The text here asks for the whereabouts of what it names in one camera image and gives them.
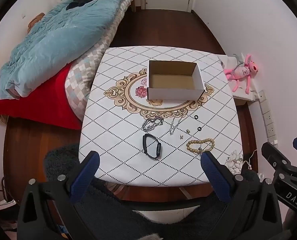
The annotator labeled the brown pillow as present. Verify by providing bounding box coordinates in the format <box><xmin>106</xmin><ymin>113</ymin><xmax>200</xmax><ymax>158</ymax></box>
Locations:
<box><xmin>27</xmin><ymin>12</ymin><xmax>45</xmax><ymax>33</ymax></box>

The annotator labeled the black smart band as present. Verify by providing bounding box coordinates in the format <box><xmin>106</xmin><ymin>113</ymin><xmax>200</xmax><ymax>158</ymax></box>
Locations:
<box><xmin>142</xmin><ymin>134</ymin><xmax>162</xmax><ymax>159</ymax></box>

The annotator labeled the light blue duvet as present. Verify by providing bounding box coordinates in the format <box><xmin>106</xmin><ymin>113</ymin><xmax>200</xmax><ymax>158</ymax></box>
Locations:
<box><xmin>0</xmin><ymin>0</ymin><xmax>143</xmax><ymax>99</ymax></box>

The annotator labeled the red blanket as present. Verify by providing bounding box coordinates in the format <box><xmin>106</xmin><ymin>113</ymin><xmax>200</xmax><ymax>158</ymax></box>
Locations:
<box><xmin>0</xmin><ymin>62</ymin><xmax>83</xmax><ymax>130</ymax></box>

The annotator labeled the dark fuzzy clothing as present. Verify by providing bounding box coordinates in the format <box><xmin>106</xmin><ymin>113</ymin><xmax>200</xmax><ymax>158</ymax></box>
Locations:
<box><xmin>44</xmin><ymin>144</ymin><xmax>261</xmax><ymax>240</ymax></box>

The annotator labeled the wooden bead bracelet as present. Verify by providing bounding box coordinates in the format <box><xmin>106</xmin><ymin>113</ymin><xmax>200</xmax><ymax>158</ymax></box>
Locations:
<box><xmin>187</xmin><ymin>139</ymin><xmax>215</xmax><ymax>153</ymax></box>

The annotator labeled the checkered bedsheet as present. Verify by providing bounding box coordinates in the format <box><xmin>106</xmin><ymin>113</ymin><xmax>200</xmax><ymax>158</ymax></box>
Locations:
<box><xmin>65</xmin><ymin>0</ymin><xmax>138</xmax><ymax>122</ymax></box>

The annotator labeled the white cardboard box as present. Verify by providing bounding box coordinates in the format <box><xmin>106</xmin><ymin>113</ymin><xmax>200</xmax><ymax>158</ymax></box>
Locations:
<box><xmin>148</xmin><ymin>60</ymin><xmax>205</xmax><ymax>101</ymax></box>

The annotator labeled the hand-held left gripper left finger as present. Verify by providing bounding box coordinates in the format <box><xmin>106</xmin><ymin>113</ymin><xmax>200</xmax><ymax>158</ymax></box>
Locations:
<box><xmin>17</xmin><ymin>151</ymin><xmax>101</xmax><ymax>240</ymax></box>

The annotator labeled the pink plush toy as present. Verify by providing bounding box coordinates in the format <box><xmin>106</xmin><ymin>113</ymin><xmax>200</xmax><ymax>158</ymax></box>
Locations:
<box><xmin>225</xmin><ymin>53</ymin><xmax>260</xmax><ymax>94</ymax></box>

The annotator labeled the thin silver necklace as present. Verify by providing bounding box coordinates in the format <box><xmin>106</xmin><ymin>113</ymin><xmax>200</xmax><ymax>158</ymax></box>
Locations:
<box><xmin>169</xmin><ymin>117</ymin><xmax>182</xmax><ymax>135</ymax></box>

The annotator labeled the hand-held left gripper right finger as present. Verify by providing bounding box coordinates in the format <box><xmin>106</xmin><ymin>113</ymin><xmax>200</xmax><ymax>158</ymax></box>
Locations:
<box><xmin>200</xmin><ymin>151</ymin><xmax>283</xmax><ymax>240</ymax></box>

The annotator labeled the silver chain bracelet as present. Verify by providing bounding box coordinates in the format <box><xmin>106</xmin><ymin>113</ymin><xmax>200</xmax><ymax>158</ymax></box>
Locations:
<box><xmin>142</xmin><ymin>117</ymin><xmax>164</xmax><ymax>132</ymax></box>

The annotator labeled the white diamond pattern tablecloth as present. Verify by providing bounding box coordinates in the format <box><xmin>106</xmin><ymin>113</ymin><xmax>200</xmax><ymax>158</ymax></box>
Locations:
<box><xmin>78</xmin><ymin>45</ymin><xmax>244</xmax><ymax>187</ymax></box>

